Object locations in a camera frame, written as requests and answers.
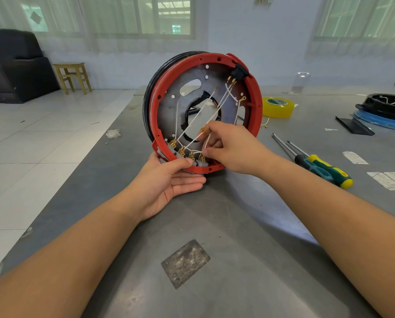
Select person's left hand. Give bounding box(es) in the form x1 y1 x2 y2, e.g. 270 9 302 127
124 152 207 224

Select person's right hand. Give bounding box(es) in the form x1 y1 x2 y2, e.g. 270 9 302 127
197 121 281 178

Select red plastic ring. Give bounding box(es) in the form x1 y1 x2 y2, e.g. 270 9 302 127
149 53 264 174

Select long white terminal wire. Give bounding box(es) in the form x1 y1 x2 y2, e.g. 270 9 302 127
170 86 219 144
181 106 223 153

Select white branched wires harness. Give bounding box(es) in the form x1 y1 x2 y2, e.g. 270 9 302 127
176 81 248 155

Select dark green black screwdriver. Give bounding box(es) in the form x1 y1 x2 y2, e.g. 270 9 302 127
272 133 336 184

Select black metal round plate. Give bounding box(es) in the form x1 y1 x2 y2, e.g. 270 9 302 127
143 51 251 166

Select small black plug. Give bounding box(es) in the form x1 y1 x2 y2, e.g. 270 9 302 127
232 64 250 80

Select green yellow handle screwdriver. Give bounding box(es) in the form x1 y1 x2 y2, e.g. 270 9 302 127
287 140 354 190

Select person's right forearm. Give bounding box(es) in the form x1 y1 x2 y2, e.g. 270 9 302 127
263 155 395 318

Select person's left forearm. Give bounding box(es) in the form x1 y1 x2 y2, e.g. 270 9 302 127
0 195 142 318

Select yellow tape roll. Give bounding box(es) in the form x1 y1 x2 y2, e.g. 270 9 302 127
262 97 296 119

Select clear acrylic stand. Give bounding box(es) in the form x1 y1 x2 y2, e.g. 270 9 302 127
282 72 311 95

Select black flat plate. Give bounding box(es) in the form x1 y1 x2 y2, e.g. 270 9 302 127
335 116 376 136

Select black round housing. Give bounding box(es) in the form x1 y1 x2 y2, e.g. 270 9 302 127
355 93 395 123

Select narrow sheer curtain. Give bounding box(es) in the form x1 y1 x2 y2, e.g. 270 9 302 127
305 0 395 58

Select wide sheer curtain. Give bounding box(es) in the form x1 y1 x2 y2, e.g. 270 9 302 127
0 0 210 53

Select wooden stool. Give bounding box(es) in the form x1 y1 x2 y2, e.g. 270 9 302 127
53 62 93 95

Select wide window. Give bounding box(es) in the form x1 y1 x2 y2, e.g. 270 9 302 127
21 0 195 38

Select narrow window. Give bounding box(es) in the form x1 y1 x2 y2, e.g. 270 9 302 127
315 0 395 40

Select black armchair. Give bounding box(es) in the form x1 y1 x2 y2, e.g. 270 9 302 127
0 29 60 104

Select blue plastic ring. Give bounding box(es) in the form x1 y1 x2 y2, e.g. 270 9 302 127
353 110 395 133

